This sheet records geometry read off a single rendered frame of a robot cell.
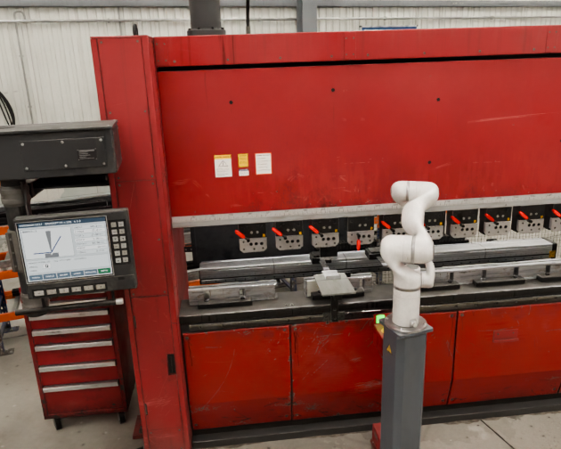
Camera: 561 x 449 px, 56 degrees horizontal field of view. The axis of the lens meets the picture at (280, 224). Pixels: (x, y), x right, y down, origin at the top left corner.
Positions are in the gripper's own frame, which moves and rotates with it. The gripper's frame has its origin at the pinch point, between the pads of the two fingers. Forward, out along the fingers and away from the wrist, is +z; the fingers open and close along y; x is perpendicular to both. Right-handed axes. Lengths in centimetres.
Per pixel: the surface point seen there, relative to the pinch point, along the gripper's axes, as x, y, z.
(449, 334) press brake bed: 33.4, -16.4, 23.8
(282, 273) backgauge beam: -57, -60, -2
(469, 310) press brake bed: 44.7, -17.4, 9.4
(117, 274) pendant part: -140, 15, -48
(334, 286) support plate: -35.4, -17.9, -14.1
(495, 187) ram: 60, -33, -59
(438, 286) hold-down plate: 28.1, -25.4, -3.6
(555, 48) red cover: 84, -37, -131
